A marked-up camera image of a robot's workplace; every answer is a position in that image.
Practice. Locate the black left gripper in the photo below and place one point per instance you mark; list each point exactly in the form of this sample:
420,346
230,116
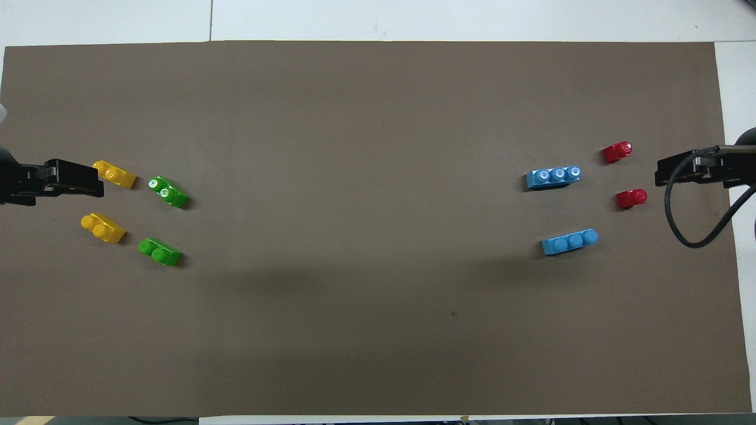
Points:
16,183

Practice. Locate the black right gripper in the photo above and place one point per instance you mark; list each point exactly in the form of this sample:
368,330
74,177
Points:
735,168

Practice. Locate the green two-stud toy block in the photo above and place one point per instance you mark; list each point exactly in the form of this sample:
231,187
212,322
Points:
170,193
160,252

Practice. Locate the blue three-stud toy block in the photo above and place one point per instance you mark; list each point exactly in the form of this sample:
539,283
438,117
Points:
570,242
554,177

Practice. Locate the red one-stud toy block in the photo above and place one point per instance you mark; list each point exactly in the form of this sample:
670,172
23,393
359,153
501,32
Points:
617,152
629,199

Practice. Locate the yellow two-stud toy block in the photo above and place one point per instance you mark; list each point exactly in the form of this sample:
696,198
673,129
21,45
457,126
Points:
117,175
105,228

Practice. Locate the brown table mat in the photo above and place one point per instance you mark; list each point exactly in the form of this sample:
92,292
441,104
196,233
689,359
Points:
378,324

